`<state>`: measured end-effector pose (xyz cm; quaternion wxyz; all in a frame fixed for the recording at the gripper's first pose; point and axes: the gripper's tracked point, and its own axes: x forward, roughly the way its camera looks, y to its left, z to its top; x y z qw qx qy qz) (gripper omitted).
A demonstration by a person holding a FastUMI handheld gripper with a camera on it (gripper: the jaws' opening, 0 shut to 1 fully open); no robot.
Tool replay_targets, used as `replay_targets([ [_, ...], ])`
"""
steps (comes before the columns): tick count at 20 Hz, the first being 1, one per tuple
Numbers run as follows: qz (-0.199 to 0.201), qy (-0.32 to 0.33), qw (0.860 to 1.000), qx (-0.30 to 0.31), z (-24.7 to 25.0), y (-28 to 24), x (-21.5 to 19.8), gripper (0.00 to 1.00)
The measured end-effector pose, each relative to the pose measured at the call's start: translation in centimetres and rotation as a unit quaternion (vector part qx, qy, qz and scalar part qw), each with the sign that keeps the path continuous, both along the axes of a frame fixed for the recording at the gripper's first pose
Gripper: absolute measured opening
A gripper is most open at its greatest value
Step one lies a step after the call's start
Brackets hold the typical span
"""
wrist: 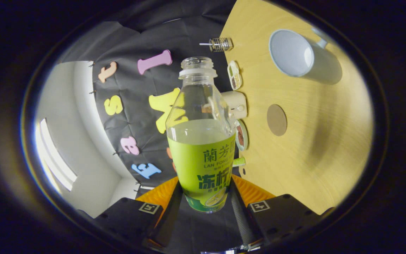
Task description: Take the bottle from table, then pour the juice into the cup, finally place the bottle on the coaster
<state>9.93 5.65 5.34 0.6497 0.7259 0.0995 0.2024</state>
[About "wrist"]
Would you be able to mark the small white green bottle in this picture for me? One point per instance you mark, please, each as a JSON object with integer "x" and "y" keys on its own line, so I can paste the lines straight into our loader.
{"x": 239, "y": 162}

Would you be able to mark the green label juice bottle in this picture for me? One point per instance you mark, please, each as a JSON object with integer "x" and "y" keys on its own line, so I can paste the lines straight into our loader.
{"x": 199, "y": 158}

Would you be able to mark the round brown coaster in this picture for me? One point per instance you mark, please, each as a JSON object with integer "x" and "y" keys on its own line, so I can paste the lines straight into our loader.
{"x": 277, "y": 120}

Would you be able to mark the white divided snack tray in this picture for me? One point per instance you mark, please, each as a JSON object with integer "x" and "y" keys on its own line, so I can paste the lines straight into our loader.
{"x": 234, "y": 76}

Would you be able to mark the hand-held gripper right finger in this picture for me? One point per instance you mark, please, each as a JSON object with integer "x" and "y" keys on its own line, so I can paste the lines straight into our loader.
{"x": 240, "y": 218}

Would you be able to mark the wooden table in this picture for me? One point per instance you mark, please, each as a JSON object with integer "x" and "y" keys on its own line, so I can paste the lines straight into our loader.
{"x": 312, "y": 148}

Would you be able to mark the pale green plate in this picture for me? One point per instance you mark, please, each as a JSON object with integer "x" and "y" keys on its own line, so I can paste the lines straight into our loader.
{"x": 246, "y": 135}

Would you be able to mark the white cup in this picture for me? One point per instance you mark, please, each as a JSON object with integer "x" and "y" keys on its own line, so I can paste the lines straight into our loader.
{"x": 291, "y": 53}

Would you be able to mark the brown meat piece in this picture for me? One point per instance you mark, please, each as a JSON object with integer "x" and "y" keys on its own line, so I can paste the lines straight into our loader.
{"x": 240, "y": 131}
{"x": 240, "y": 140}

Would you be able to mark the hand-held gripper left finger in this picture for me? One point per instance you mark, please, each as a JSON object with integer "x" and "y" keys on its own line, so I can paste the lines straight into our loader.
{"x": 169, "y": 218}

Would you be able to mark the white toaster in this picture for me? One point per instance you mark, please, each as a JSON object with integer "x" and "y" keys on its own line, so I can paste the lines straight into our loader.
{"x": 239, "y": 102}

